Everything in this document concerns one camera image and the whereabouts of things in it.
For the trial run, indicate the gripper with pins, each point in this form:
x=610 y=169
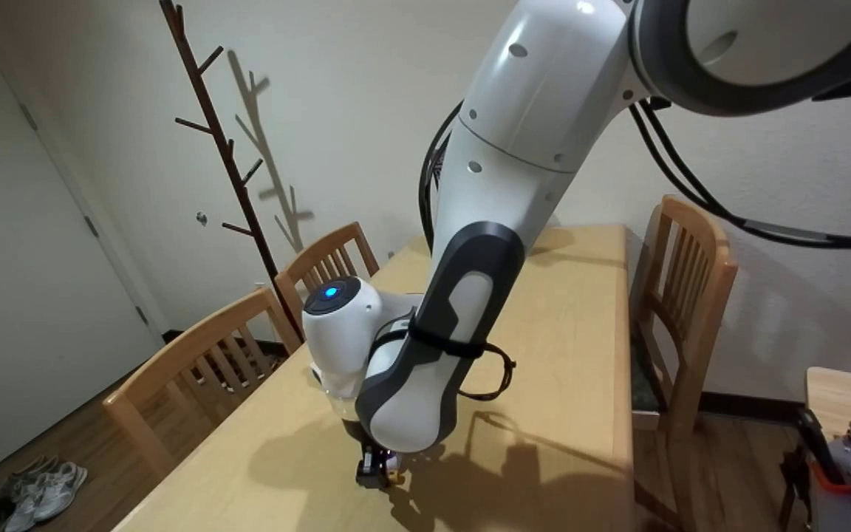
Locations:
x=371 y=459

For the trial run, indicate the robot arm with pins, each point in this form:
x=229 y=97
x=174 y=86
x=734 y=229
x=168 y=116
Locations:
x=544 y=111

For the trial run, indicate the small purple and yellow object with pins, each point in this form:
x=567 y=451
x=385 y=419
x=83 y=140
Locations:
x=396 y=467

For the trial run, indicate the wooden chair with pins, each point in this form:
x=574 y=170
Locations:
x=174 y=358
x=691 y=295
x=326 y=255

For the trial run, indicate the pair of grey sneakers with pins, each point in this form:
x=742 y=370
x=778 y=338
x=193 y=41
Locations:
x=45 y=491

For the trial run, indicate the dark wooden coat rack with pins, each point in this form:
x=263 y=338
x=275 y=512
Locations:
x=227 y=159

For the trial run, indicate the white door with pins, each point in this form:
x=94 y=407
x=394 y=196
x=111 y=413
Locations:
x=26 y=310

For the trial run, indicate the black and orange clamp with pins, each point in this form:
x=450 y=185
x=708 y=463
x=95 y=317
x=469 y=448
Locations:
x=821 y=454

